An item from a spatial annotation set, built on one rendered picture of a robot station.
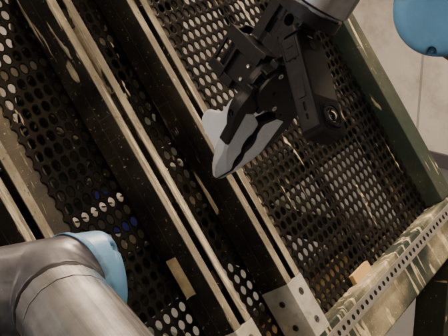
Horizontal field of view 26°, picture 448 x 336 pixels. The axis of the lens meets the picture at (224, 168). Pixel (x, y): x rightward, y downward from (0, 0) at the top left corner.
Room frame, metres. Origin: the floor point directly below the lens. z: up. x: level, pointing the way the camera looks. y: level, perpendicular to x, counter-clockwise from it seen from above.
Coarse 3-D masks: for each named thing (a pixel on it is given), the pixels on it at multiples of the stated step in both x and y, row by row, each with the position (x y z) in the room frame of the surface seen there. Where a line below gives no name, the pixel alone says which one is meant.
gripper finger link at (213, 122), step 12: (228, 108) 0.98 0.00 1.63; (204, 120) 1.00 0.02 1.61; (216, 120) 0.99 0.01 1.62; (252, 120) 0.96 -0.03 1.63; (216, 132) 0.98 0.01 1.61; (240, 132) 0.96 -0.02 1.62; (252, 132) 0.97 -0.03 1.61; (216, 144) 0.98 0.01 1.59; (228, 144) 0.96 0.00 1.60; (240, 144) 0.97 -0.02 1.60; (216, 156) 0.97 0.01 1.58; (228, 156) 0.96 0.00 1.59; (216, 168) 0.97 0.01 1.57; (228, 168) 0.97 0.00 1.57
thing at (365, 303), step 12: (444, 216) 2.37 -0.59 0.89; (432, 228) 2.29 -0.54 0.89; (420, 240) 2.21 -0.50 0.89; (408, 252) 2.14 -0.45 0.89; (396, 264) 2.07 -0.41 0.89; (408, 264) 2.11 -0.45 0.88; (384, 276) 2.01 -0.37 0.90; (396, 276) 2.05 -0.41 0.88; (372, 288) 1.95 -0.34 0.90; (384, 288) 1.98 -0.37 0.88; (360, 300) 1.89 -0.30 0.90; (372, 300) 1.92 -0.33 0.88; (348, 312) 1.84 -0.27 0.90; (360, 312) 1.87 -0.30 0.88; (348, 324) 1.81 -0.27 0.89
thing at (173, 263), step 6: (174, 258) 1.61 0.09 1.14; (168, 264) 1.62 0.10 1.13; (174, 264) 1.61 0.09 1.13; (174, 270) 1.61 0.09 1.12; (180, 270) 1.61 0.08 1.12; (174, 276) 1.61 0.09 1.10; (180, 276) 1.61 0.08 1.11; (180, 282) 1.61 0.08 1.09; (186, 282) 1.60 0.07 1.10; (186, 288) 1.60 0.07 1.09; (192, 288) 1.59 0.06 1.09; (186, 294) 1.60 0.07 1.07; (192, 294) 1.59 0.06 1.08
